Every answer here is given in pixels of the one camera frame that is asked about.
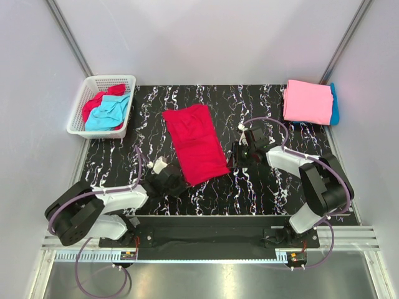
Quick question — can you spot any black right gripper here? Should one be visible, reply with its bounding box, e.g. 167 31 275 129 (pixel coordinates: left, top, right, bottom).
226 141 256 169

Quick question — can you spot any red t-shirt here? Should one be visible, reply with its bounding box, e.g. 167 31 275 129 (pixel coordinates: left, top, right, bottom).
163 104 229 186
82 83 127 130

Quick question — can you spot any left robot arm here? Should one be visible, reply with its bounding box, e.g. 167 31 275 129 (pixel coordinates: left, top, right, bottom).
44 164 188 247

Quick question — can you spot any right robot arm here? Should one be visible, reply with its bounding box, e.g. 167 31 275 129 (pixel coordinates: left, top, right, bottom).
228 125 354 247

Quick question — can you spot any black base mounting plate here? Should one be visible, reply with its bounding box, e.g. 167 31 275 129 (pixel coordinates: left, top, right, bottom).
99 216 320 263

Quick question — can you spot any folded pink t-shirt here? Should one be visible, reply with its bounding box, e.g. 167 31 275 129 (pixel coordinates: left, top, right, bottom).
282 79 334 126

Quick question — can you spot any left controller board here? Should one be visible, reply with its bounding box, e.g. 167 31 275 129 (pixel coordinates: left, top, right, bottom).
120 251 137 260

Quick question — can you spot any controller board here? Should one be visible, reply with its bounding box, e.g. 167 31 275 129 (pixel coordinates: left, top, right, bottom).
289 252 307 262
120 251 137 260

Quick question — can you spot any folded blue t-shirt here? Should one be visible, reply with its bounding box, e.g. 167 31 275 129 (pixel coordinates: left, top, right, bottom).
291 82 340 126

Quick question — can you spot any light blue t-shirt in basket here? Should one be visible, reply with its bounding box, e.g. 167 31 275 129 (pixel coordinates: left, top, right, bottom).
85 93 131 131

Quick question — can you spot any red t-shirt in basket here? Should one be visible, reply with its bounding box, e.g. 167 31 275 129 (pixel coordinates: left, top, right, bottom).
82 83 127 130

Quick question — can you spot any right controller board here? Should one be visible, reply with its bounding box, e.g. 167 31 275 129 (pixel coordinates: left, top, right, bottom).
289 252 307 262

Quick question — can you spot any white plastic laundry basket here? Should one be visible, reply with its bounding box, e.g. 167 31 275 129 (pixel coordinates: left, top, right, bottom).
67 75 136 139

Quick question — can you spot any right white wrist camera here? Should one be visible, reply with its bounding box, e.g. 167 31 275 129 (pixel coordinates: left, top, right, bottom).
238 123 248 146

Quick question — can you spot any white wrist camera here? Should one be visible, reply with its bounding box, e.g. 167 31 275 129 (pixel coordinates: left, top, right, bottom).
147 156 168 174
238 123 248 146

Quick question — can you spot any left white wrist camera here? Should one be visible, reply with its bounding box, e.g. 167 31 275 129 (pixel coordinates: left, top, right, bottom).
147 156 168 174

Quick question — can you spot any left aluminium corner post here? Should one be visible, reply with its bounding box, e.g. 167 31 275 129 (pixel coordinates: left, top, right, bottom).
44 0 94 77

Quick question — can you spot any aluminium corner post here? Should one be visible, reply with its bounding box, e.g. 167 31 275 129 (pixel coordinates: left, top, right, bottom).
319 0 374 84
44 0 94 77

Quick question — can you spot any right aluminium corner post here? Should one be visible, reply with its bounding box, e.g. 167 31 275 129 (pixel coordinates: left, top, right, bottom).
319 0 374 84

